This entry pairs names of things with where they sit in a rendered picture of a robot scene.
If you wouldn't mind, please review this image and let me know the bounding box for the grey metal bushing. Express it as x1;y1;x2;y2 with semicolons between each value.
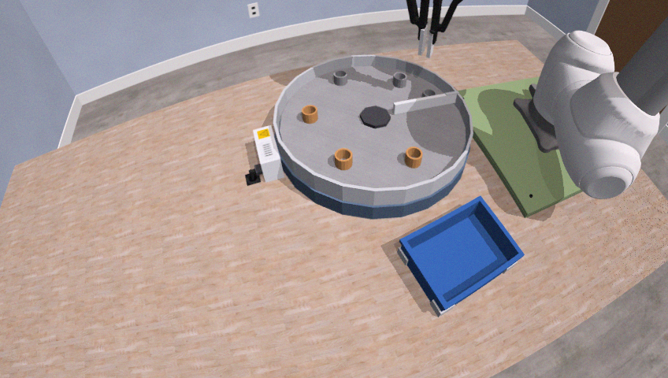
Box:
334;70;347;86
422;88;436;98
393;72;407;88

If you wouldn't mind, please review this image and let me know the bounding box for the blue crate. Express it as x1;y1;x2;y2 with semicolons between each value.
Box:
397;196;524;317

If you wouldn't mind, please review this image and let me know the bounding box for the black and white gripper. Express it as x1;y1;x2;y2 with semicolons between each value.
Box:
406;0;462;58

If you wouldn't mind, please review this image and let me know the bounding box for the bronze bushing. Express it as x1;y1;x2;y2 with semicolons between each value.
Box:
335;148;352;170
405;146;423;169
302;105;318;124

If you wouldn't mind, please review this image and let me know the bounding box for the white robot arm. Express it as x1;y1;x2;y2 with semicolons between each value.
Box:
513;17;668;199

